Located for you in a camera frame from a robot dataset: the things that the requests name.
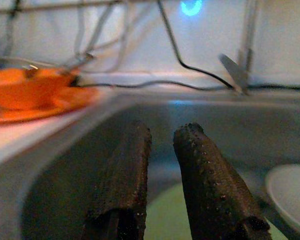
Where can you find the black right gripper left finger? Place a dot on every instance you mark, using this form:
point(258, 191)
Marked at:
point(125, 175)

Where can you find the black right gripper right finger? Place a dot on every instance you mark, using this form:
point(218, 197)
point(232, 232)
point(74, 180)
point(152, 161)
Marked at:
point(210, 187)

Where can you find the orange bowl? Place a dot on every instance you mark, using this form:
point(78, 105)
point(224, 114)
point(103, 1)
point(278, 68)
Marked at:
point(22, 90)

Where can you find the light green plate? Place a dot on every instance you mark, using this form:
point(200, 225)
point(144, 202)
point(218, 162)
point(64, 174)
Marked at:
point(162, 217)

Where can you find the stainless steel sink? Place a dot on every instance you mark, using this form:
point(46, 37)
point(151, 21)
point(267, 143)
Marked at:
point(240, 130)

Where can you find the white bowl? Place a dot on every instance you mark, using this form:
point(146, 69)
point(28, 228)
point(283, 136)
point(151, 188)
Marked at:
point(290, 192)

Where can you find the orange plate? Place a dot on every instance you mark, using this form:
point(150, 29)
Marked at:
point(72, 100)

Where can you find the steel faucet with lever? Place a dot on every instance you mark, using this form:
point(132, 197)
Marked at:
point(236, 72)

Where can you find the grey wall rail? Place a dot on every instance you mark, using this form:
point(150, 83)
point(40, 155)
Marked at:
point(65, 5)

